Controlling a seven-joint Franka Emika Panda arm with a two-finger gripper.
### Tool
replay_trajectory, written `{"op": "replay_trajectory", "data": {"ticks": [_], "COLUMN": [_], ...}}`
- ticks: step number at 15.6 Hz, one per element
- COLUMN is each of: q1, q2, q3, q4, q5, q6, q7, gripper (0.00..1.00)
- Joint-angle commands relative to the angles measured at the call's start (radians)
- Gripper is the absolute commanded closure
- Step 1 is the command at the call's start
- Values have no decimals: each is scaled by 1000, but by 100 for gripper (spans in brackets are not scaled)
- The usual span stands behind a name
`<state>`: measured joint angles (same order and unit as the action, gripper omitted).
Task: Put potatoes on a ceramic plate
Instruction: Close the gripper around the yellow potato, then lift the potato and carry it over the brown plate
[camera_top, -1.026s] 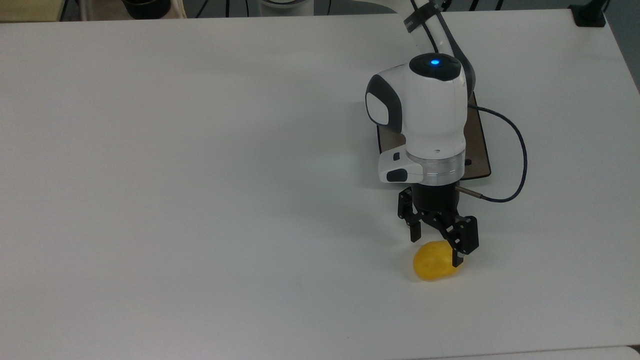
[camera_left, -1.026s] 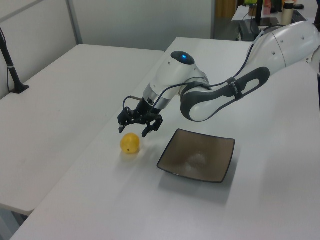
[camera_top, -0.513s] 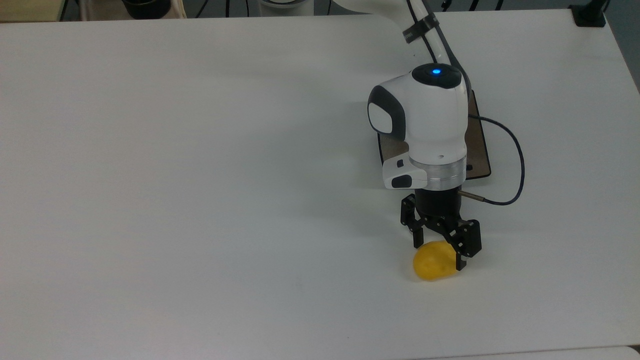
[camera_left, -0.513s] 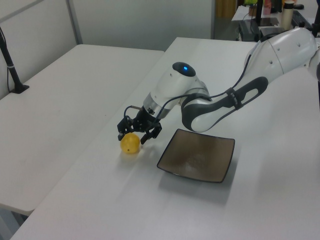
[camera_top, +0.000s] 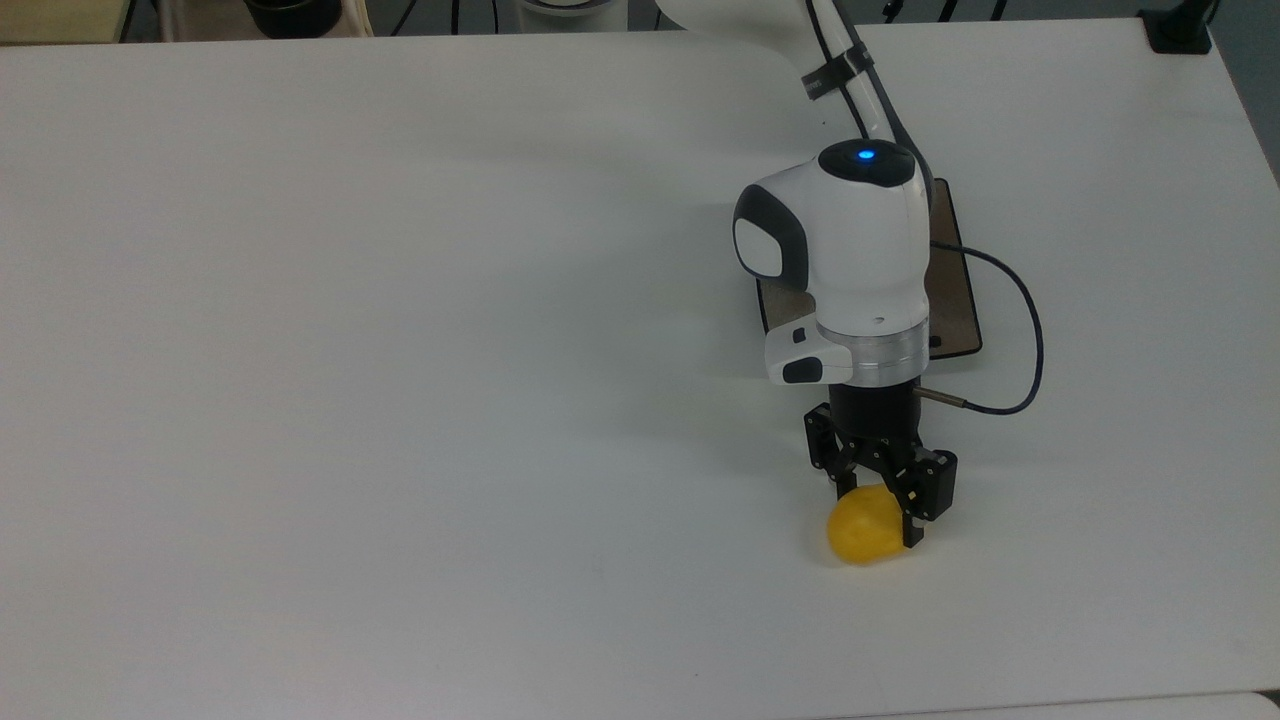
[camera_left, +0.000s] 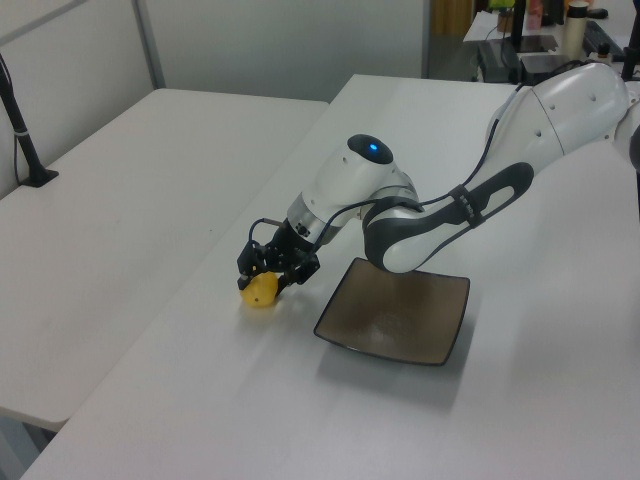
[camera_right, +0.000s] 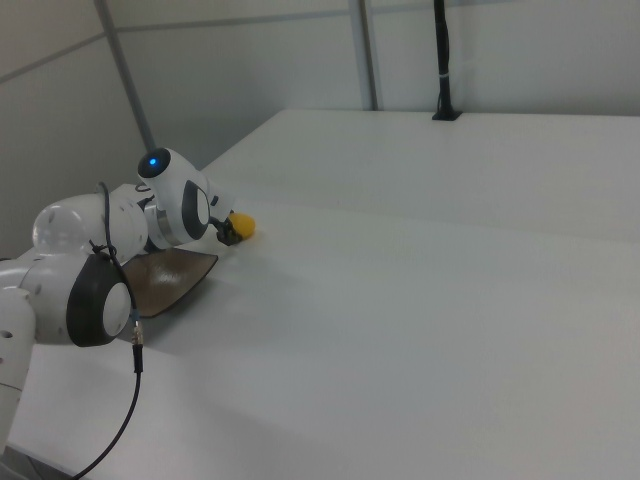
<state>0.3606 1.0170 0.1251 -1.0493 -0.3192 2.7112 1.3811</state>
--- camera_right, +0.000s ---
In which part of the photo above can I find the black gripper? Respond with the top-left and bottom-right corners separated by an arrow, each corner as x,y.
209,193 -> 242,247

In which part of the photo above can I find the yellow potato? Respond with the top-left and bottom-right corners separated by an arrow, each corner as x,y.
227,212 -> 258,242

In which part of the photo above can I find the brown square ceramic plate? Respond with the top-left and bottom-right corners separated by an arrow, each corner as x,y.
119,251 -> 220,320

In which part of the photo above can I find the grey metal partition post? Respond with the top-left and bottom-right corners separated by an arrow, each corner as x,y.
356,0 -> 380,112

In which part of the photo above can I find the black camera pole with base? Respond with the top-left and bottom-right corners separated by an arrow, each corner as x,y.
431,0 -> 463,122

